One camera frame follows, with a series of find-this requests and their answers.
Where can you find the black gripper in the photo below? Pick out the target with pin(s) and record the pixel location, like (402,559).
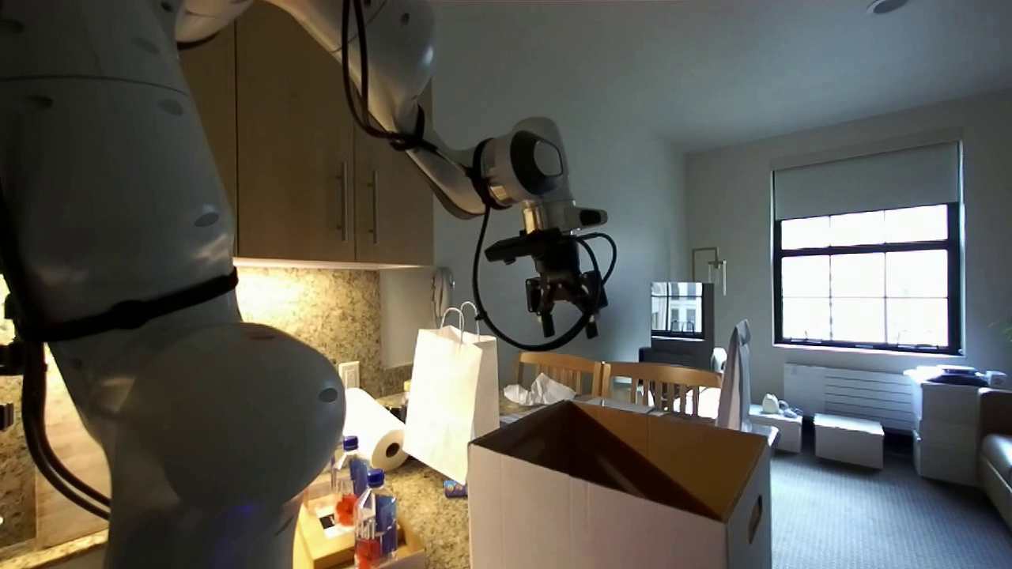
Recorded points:
(561,272)

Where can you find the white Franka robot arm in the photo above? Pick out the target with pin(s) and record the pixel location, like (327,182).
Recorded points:
(105,209)

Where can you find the white cardboard storage box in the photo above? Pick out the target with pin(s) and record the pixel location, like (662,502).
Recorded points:
(557,523)

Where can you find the white storage cube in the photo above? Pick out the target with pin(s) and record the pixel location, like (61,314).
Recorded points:
(848,441)
(779,429)

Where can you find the small tan box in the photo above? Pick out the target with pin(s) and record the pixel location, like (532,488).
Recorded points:
(322,542)

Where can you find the wooden dining chair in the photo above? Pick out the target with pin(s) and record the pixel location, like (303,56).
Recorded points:
(667,382)
(563,370)

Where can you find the crumpled white plastic bag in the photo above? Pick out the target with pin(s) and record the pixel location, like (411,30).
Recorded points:
(538,396)

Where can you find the lit flat screen monitor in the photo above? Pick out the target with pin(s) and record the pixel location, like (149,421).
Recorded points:
(674,307)

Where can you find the dark TV stand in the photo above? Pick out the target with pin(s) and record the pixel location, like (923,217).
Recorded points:
(674,351)

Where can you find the white paper shopping bag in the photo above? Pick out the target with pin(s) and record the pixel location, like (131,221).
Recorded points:
(446,401)

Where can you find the white hanging cloth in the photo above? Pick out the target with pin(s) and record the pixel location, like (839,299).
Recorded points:
(736,382)

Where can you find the white paper towel roll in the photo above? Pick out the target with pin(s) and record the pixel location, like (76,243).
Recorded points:
(385,445)

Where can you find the clear water bottle blue cap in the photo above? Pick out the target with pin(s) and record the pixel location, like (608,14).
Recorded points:
(348,509)
(371,542)

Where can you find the black framed window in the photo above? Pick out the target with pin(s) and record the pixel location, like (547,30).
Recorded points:
(870,278)

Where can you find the white roller blind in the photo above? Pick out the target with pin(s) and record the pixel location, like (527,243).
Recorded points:
(870,177)

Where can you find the white drawer cabinet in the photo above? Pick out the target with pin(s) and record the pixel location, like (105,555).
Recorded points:
(950,431)

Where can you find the ceiling smoke detector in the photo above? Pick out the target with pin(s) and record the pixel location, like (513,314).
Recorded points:
(887,7)

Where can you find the grey sofa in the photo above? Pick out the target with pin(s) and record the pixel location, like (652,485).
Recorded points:
(997,462)

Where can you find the white wall outlet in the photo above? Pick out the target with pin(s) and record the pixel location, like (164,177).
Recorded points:
(348,374)

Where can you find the white wall radiator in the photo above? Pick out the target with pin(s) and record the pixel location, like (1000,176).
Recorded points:
(856,396)

